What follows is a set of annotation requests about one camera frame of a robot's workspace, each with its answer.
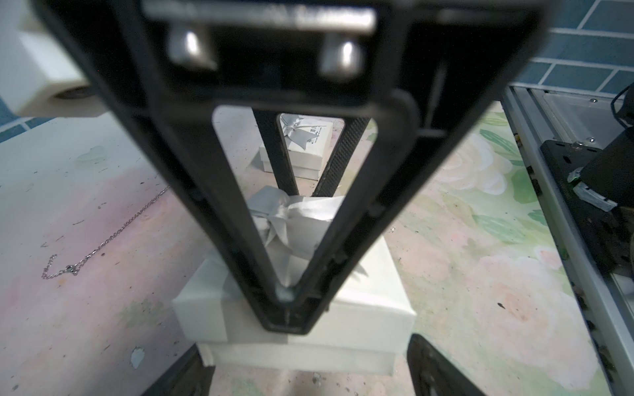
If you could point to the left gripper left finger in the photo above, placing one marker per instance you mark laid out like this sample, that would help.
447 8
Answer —
187 377

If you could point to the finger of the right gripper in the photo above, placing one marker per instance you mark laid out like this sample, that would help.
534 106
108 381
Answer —
184 147
403 157

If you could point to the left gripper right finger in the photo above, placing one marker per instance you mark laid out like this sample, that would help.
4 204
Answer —
433 374

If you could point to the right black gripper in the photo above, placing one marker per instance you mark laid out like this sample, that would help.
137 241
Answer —
324 57

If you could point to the white bow gift box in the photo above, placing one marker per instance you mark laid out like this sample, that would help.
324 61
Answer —
366 327

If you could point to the white bow box lid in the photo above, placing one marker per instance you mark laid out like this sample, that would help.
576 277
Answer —
307 139

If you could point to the aluminium front rail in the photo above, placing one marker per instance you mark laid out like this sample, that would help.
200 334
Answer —
536 116

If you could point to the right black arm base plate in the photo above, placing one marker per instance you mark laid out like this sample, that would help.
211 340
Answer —
597 187

